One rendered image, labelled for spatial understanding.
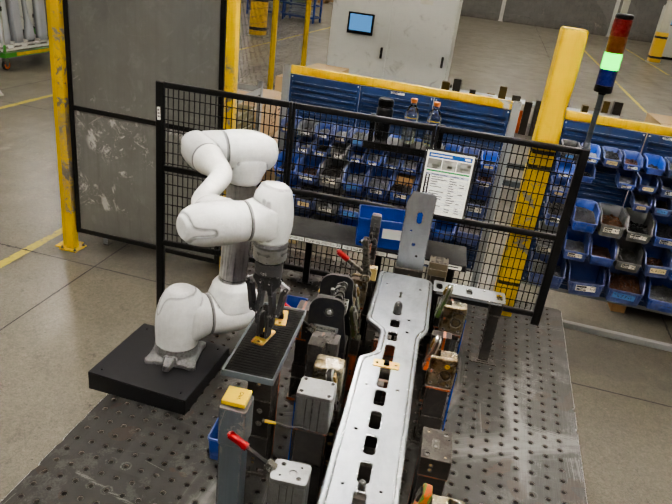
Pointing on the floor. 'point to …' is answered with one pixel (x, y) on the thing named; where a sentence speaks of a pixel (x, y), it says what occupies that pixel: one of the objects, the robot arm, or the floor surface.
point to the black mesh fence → (362, 184)
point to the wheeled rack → (20, 46)
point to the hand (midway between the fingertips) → (264, 324)
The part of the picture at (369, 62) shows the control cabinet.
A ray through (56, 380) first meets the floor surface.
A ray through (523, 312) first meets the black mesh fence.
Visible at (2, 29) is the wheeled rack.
